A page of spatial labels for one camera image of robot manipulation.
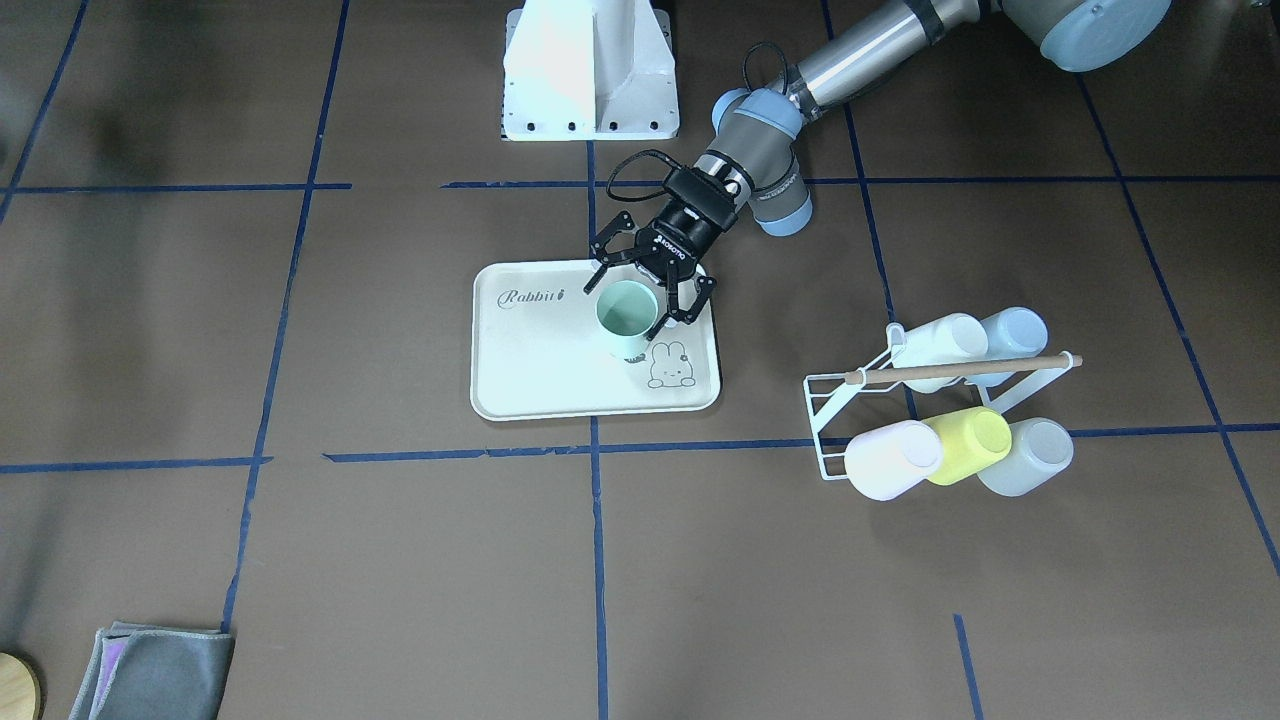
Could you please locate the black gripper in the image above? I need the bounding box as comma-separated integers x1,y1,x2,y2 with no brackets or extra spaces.
584,165,748,341

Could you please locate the green cup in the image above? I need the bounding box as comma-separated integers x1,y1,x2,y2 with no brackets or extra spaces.
595,281,659,363

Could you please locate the cream rabbit tray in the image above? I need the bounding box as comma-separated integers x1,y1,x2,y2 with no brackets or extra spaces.
470,260,721,421

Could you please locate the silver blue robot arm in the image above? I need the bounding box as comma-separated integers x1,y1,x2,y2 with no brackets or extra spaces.
584,1,1170,340

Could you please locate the cream cup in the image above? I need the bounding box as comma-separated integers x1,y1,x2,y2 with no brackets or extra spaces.
891,313,989,368

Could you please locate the yellow cup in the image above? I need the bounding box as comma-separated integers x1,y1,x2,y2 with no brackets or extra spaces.
923,407,1012,486

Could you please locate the blue cup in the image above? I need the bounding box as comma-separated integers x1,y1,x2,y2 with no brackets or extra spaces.
980,307,1050,363

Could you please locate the grey cup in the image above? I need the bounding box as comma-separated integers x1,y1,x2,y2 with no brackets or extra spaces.
977,416,1074,497

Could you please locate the grey folded cloth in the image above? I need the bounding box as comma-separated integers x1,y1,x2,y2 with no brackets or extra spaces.
69,620,236,719

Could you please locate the round wooden stand base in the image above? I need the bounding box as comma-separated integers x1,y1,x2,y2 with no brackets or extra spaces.
1,652,44,720

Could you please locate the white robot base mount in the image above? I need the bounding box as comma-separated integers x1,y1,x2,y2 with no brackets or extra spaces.
500,1,681,142

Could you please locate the white wire cup rack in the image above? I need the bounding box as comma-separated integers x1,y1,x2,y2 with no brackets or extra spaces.
803,323,1084,482

